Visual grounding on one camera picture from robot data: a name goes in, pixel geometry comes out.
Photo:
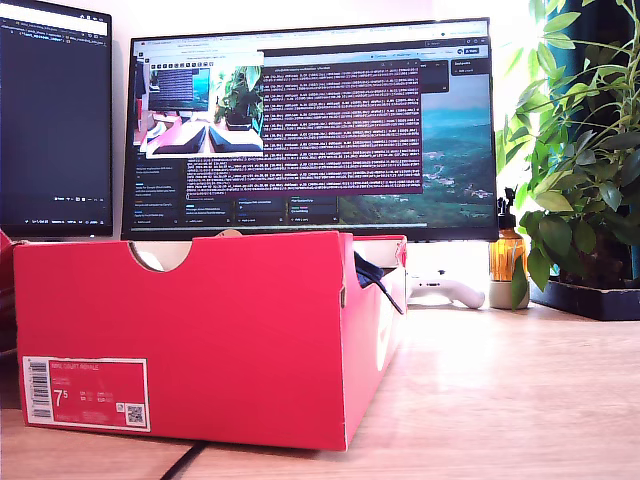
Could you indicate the red cardboard shoebox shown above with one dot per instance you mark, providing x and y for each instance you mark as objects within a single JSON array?
[{"x": 200, "y": 340}]

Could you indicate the wide computer monitor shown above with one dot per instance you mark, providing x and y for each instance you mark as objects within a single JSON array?
[{"x": 350, "y": 125}]

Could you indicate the white game controller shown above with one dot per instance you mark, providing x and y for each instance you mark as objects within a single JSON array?
[{"x": 450, "y": 291}]

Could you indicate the amber pump bottle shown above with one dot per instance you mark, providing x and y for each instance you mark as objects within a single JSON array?
[{"x": 506, "y": 255}]

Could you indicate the pale round pot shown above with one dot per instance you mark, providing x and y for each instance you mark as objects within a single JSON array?
[{"x": 502, "y": 296}]

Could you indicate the green potted plant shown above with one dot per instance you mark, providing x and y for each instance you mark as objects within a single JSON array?
[{"x": 552, "y": 200}]

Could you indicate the dark planter tray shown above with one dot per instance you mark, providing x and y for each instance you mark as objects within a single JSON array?
[{"x": 590, "y": 302}]

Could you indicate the dark computer monitor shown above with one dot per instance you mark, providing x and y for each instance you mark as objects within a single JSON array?
[{"x": 50, "y": 125}]

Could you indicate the dark teal curtain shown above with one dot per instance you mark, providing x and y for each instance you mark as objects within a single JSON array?
[{"x": 610, "y": 20}]

